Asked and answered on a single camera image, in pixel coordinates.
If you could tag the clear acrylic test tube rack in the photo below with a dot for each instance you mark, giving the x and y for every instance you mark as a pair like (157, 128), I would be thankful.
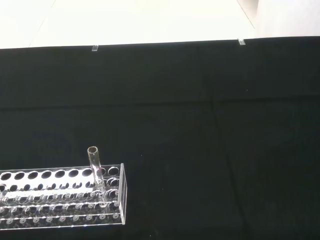
(62, 200)

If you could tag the black bench cloth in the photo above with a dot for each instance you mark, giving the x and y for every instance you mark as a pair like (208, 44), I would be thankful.
(190, 150)

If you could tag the clear cloth clip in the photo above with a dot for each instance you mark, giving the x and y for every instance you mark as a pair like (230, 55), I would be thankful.
(241, 41)
(95, 48)

